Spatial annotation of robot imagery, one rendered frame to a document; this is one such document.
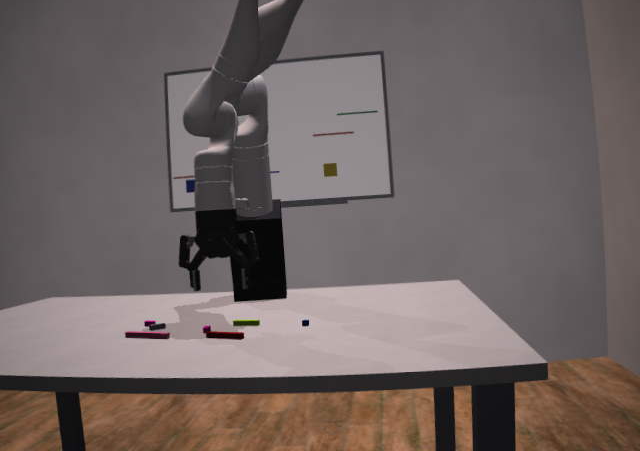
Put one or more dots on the pink rod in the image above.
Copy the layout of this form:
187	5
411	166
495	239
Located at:
147	335

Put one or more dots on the lime green rod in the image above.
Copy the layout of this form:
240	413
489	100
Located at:
246	323

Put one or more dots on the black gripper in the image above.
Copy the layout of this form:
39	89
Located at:
217	242

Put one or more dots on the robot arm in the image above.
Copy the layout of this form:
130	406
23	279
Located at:
243	56

